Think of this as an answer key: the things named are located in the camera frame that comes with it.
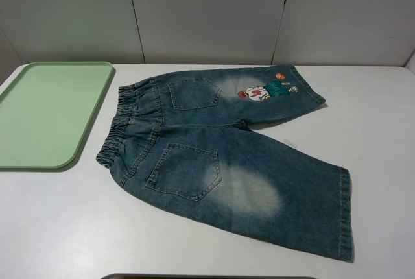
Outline green plastic tray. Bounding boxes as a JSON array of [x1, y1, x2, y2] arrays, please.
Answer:
[[1, 62, 114, 170]]

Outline children's blue denim shorts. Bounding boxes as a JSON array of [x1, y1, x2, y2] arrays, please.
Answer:
[[97, 66, 353, 262]]

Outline clear tape strip on table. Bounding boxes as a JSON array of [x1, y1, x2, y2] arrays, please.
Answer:
[[283, 139, 297, 148]]

